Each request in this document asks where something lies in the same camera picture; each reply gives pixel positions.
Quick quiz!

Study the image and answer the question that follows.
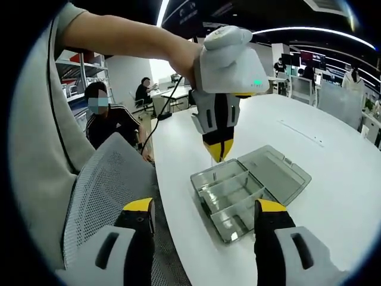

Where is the person's left hand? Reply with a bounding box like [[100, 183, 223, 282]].
[[171, 41, 204, 90]]

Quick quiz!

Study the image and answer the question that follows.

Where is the white desk with black legs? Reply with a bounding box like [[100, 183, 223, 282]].
[[148, 85, 197, 116]]

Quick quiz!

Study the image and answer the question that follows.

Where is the grey desk partition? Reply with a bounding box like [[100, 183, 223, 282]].
[[316, 80, 363, 130]]

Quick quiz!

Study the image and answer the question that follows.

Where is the red wall display screen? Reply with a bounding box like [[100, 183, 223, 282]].
[[299, 49, 327, 71]]

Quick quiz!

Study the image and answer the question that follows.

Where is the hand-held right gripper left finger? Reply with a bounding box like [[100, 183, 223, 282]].
[[55, 197, 156, 286]]

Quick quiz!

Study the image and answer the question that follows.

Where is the white table cable cover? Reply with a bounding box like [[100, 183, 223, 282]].
[[277, 119, 326, 147]]

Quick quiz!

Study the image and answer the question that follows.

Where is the clear grey guide fixture box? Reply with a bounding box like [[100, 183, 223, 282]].
[[189, 145, 313, 244]]

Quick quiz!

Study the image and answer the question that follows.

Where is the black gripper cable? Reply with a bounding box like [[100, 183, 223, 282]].
[[140, 74, 184, 161]]

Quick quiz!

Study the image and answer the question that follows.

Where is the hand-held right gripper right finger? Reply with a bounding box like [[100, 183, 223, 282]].
[[253, 198, 348, 286]]

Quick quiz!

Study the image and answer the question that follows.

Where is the curved ceiling light strip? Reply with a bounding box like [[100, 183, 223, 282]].
[[155, 0, 170, 27], [254, 26, 376, 50]]

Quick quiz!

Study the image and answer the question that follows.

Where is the white office chair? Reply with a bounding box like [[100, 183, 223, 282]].
[[290, 76, 316, 105]]

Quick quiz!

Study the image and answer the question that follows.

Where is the black hanging display panel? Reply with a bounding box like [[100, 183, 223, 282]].
[[162, 0, 206, 29]]

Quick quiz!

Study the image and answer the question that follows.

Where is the grey mesh office chair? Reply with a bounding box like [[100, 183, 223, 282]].
[[61, 132, 191, 286]]

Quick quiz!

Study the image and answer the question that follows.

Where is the clear plastic divider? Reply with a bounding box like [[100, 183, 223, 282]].
[[209, 186, 268, 221], [198, 170, 251, 199], [208, 157, 227, 179]]

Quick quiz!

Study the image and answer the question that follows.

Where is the black chest device cable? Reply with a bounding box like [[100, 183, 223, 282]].
[[49, 16, 75, 173]]

